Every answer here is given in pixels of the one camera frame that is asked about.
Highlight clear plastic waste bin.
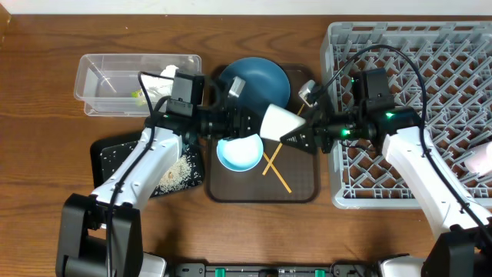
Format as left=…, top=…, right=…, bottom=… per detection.
left=74, top=54, right=201, bottom=117

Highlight yellow snack wrapper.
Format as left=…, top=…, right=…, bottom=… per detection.
left=131, top=89, right=147, bottom=106

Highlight wooden chopstick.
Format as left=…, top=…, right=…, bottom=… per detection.
left=262, top=142, right=283, bottom=175
left=262, top=152, right=292, bottom=194

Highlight black tray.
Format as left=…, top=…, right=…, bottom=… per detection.
left=89, top=130, right=205, bottom=202

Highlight dark blue plate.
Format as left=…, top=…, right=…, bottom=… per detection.
left=218, top=57, right=291, bottom=116

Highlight brown serving tray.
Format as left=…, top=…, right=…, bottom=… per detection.
left=206, top=65, right=320, bottom=203

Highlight white cup green inside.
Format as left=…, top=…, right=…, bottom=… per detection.
left=259, top=104, right=306, bottom=142

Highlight light blue bowl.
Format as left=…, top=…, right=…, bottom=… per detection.
left=216, top=135, right=264, bottom=172

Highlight white cup pink inside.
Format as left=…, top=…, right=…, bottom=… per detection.
left=464, top=142, right=492, bottom=176

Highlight rice leftovers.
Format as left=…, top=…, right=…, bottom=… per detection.
left=100, top=142, right=203, bottom=195

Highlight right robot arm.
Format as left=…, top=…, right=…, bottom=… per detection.
left=280, top=108, right=491, bottom=276

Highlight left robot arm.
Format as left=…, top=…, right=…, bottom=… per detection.
left=55, top=108, right=262, bottom=276

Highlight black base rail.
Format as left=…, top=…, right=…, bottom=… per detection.
left=138, top=252, right=424, bottom=277

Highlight grey dishwasher rack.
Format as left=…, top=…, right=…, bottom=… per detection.
left=321, top=22, right=491, bottom=209

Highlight white napkin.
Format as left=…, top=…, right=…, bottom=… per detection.
left=141, top=65, right=178, bottom=102

